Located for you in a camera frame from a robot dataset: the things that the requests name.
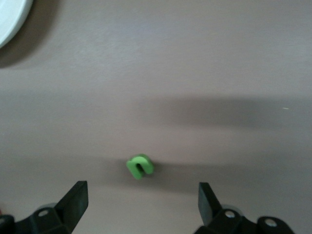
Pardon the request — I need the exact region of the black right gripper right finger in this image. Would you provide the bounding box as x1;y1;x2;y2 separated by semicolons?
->
195;182;297;234

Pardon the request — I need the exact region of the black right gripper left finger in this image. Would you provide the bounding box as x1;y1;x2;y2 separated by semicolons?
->
0;180;88;234

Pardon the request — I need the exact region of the green letter n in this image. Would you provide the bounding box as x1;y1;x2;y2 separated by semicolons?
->
126;153;154;180

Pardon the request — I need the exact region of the beige plate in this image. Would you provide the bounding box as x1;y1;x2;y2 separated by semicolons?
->
0;0;34;49

